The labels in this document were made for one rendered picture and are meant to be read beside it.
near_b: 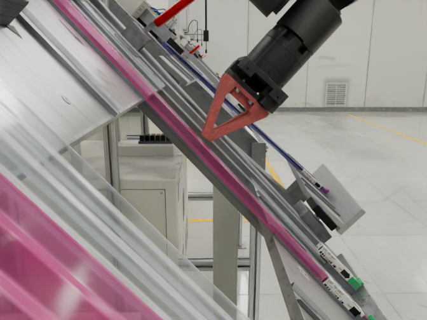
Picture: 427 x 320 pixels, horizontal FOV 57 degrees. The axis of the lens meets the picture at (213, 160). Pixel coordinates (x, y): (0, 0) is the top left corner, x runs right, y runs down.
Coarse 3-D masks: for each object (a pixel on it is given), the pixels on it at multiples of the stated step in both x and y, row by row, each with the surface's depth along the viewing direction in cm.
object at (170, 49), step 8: (168, 48) 86; (176, 56) 86; (184, 64) 86; (200, 80) 87; (208, 88) 87; (216, 88) 88; (232, 104) 88; (240, 112) 88; (256, 128) 89; (264, 136) 89; (272, 144) 90; (280, 152) 90; (288, 160) 90; (296, 168) 91
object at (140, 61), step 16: (80, 0) 44; (96, 16) 44; (112, 32) 45; (128, 48) 45; (144, 64) 45; (160, 80) 46; (176, 96) 46; (192, 112) 47; (224, 144) 48; (240, 160) 48; (256, 176) 49; (272, 192) 49; (288, 208) 51
